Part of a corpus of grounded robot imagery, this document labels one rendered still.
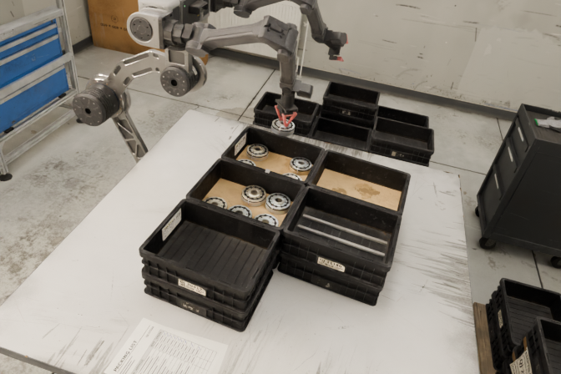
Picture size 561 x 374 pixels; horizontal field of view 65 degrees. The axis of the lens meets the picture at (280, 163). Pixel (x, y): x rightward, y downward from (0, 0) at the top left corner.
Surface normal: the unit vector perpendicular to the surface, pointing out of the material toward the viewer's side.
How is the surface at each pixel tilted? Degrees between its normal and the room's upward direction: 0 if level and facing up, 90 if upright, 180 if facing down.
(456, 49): 90
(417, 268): 0
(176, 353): 0
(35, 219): 0
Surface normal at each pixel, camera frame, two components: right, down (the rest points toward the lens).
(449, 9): -0.26, 0.55
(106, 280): 0.11, -0.80
